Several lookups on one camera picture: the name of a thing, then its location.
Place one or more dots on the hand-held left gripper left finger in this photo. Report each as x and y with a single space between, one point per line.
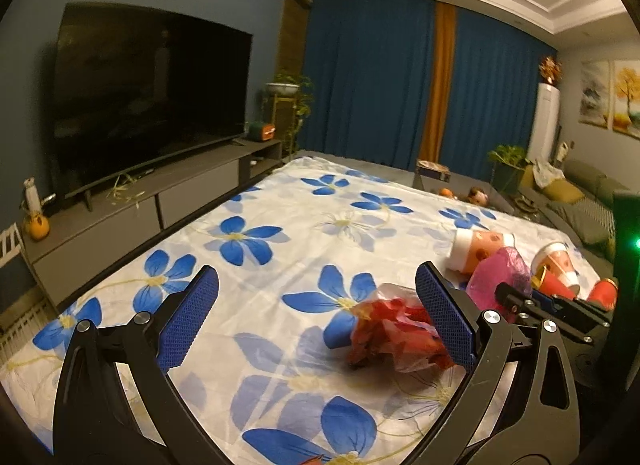
190 315

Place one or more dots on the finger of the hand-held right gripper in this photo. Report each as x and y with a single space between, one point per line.
575 312

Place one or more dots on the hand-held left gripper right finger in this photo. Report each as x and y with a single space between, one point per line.
445 315

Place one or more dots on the plain red paper cup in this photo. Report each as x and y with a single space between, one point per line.
602 292

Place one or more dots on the red printed paper cup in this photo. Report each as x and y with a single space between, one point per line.
552 265

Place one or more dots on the red plastic bag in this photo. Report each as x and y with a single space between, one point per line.
390 330

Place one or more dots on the pink plastic bag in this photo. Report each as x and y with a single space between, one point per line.
495 275

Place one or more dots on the white and orange paper cup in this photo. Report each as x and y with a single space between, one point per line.
475 250

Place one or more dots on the black and white patterned cushion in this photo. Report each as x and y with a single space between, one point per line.
602 215

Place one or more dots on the flat grey cushion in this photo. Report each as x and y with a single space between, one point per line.
575 217

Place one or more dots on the small yellow cushion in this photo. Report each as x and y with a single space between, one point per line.
562 191

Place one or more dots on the grey sectional sofa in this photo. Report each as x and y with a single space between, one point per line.
590 175

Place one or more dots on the brown round pot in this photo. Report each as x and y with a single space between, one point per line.
527 205

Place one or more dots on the grey television cabinet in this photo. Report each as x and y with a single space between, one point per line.
125 215

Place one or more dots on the small orange toy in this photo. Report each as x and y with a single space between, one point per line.
445 192

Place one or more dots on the white cloth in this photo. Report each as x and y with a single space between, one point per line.
547 172

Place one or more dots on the toy doll head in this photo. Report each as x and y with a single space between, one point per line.
479 195

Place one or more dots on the glass coffee table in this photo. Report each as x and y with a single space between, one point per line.
505 205

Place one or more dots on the white handheld vacuum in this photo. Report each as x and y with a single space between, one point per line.
562 150

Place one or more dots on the yellow grass stalks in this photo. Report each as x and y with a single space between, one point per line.
125 190

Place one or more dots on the flat printed box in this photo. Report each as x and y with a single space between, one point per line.
434 171

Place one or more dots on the blue floral tablecloth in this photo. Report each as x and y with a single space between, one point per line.
300 205

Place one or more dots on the green potted plant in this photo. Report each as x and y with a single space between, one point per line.
507 155

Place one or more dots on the large tree and sailboat painting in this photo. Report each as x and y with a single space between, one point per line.
627 100

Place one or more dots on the white standing air conditioner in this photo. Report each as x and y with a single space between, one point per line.
544 120

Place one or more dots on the orange gourd ornament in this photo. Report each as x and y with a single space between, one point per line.
37 227

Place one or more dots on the small landscape painting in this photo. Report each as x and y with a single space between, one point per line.
595 92

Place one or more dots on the orange and green radio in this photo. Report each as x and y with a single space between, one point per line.
262 131

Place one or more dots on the orange artificial flower bouquet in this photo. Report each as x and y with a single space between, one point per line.
550 70

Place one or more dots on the blue curtain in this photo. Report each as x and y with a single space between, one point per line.
495 85
365 75

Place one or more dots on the black flat television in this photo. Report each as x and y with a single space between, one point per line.
150 85

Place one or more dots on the orange curtain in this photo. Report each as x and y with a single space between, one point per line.
440 80

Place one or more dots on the gold plant stand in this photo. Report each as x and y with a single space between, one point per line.
282 97

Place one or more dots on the trailing potted plant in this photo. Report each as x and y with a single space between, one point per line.
282 89

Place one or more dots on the brown wooden panel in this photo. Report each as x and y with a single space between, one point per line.
295 30

